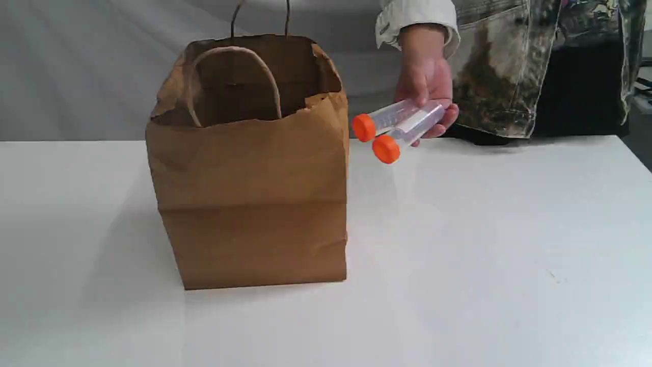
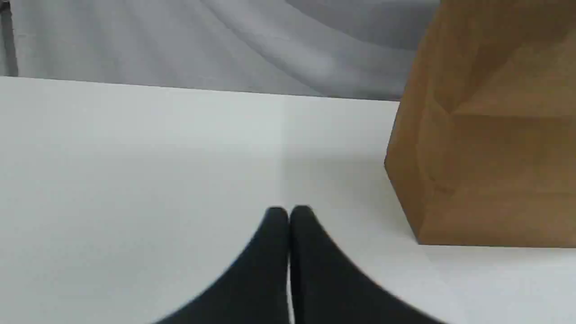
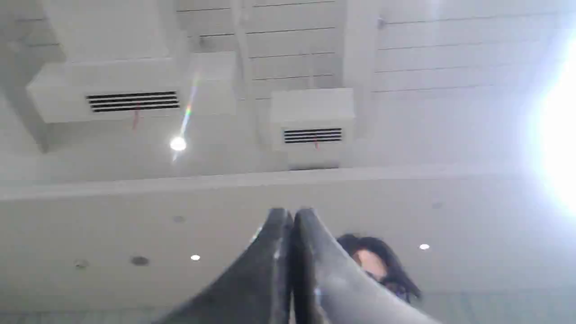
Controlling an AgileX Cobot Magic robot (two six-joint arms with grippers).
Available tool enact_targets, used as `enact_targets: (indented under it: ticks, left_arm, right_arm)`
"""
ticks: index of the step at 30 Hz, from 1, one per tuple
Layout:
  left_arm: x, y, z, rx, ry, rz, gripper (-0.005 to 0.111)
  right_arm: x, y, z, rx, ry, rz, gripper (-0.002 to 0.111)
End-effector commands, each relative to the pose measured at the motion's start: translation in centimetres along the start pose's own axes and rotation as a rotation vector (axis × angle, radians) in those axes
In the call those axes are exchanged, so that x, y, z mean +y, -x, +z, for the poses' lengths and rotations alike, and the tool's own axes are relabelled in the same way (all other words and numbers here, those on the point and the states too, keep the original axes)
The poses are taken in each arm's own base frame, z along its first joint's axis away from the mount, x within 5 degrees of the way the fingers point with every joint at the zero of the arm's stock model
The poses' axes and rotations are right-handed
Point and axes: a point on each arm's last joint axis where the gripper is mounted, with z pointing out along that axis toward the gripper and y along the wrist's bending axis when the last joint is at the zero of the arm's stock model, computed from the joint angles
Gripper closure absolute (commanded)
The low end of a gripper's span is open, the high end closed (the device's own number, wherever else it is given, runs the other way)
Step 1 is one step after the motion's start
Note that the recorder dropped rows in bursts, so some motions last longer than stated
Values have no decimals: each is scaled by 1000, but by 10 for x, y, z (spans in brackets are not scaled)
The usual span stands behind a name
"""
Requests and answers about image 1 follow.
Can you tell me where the person's bare hand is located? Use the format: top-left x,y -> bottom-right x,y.
395,23 -> 459,139

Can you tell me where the orange-capped clear tube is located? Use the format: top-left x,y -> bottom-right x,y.
372,101 -> 446,164
351,99 -> 437,142

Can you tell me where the brown paper bag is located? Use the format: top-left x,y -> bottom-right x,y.
145,2 -> 349,290

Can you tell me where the person's camouflage jacket torso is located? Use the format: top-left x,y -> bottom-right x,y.
445,1 -> 647,145

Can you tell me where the white backdrop cloth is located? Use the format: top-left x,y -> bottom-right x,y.
1,1 -> 400,141

